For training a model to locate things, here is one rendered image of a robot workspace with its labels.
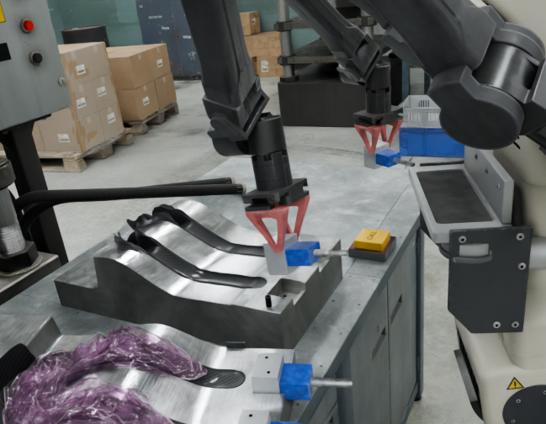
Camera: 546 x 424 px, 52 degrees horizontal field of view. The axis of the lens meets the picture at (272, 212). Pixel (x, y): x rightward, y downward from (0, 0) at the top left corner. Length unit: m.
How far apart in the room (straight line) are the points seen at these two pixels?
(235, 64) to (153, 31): 7.65
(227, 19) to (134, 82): 4.85
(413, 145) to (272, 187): 3.36
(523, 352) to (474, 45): 0.49
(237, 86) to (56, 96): 0.96
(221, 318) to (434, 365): 1.34
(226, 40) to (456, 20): 0.27
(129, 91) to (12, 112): 4.04
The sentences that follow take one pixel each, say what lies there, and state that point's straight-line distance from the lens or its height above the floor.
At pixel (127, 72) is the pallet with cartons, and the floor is 0.60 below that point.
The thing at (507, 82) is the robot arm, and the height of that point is 1.25.
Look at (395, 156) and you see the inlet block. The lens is 1.33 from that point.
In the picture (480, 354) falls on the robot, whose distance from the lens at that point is 0.94.
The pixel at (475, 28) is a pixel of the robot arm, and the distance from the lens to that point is 0.57.
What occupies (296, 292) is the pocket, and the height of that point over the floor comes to 0.87.
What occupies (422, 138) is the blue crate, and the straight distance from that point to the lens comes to 4.14.
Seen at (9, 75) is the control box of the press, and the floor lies 1.19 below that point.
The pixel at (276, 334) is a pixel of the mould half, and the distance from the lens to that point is 0.89.
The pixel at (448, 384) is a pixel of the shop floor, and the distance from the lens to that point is 2.09.
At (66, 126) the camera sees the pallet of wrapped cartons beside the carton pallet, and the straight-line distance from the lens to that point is 4.83.
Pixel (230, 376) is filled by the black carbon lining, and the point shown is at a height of 0.85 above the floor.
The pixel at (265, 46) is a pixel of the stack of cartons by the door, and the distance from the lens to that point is 7.66.
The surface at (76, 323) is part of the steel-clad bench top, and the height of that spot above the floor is 0.80.
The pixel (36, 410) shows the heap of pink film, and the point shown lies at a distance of 0.81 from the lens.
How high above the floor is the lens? 1.38
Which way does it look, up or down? 24 degrees down
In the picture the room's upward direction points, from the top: 7 degrees counter-clockwise
